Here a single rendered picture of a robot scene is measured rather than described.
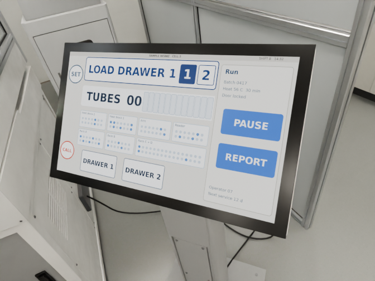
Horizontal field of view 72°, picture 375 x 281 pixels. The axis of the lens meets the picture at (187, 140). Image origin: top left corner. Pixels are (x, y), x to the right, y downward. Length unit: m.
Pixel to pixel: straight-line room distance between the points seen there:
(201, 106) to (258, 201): 0.19
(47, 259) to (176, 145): 0.67
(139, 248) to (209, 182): 1.19
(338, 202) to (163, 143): 1.44
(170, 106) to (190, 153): 0.10
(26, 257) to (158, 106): 0.69
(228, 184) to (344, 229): 1.29
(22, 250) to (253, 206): 0.74
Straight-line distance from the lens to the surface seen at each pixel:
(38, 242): 0.95
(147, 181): 0.52
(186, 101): 0.48
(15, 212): 0.84
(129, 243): 1.65
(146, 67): 0.53
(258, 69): 0.46
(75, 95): 0.63
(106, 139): 0.57
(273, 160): 0.44
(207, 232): 0.76
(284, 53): 0.46
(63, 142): 0.65
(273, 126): 0.44
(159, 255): 1.57
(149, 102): 0.52
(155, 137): 0.50
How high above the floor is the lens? 1.36
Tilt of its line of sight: 39 degrees down
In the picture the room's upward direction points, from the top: 10 degrees counter-clockwise
